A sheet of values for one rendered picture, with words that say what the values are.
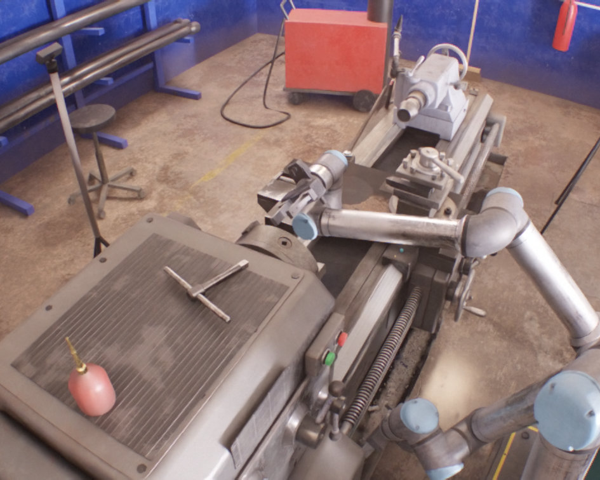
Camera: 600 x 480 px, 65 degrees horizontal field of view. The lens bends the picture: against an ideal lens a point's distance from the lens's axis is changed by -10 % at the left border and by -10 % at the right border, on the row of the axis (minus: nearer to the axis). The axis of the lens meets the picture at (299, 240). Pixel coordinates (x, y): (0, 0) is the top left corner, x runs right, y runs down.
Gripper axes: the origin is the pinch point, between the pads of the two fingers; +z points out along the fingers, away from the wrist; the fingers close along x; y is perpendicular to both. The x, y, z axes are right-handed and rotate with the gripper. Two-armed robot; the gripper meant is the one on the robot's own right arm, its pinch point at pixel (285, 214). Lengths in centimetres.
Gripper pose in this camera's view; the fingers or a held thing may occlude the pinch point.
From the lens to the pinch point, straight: 148.1
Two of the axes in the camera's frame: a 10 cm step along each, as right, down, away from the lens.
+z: -4.8, 5.7, -6.7
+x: -6.7, 2.7, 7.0
